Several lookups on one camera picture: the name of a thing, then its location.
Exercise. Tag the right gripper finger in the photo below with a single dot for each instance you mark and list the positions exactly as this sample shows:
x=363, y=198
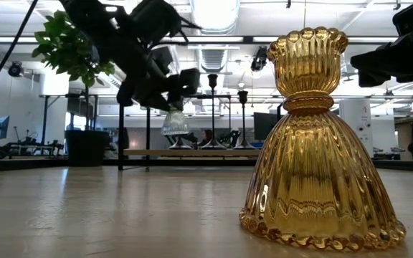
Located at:
x=382, y=77
x=385, y=57

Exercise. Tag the green tinted glass candle holder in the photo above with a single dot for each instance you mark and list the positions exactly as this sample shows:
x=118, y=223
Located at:
x=175, y=123

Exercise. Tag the tall black candlestick holder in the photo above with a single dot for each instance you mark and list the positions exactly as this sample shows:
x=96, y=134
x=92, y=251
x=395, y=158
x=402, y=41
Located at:
x=212, y=80

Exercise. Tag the amber glass candle holder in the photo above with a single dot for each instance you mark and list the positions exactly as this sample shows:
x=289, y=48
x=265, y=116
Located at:
x=314, y=161

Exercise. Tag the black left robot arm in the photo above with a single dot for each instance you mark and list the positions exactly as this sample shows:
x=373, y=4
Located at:
x=99, y=28

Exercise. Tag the white column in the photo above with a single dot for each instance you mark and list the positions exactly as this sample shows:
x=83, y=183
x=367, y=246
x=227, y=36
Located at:
x=357, y=125

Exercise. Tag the black plant pot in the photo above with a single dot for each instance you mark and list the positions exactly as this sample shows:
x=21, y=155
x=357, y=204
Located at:
x=86, y=148

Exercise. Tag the black computer monitor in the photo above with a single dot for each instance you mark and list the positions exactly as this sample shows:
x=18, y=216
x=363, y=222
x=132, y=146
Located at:
x=262, y=125

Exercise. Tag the black ceiling spotlight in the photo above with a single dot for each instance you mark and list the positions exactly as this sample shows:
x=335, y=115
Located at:
x=259, y=59
x=15, y=69

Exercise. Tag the green leafy plant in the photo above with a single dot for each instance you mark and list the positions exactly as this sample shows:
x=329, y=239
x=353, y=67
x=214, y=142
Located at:
x=59, y=50

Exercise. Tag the blue screen monitor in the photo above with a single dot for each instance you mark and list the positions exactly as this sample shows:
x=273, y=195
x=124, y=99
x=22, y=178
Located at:
x=1, y=127

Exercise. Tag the wooden shelf black frame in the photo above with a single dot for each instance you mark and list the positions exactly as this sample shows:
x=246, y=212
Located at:
x=192, y=153

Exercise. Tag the black metal rig frame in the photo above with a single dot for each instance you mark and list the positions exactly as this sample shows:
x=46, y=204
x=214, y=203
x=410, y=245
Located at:
x=400, y=166

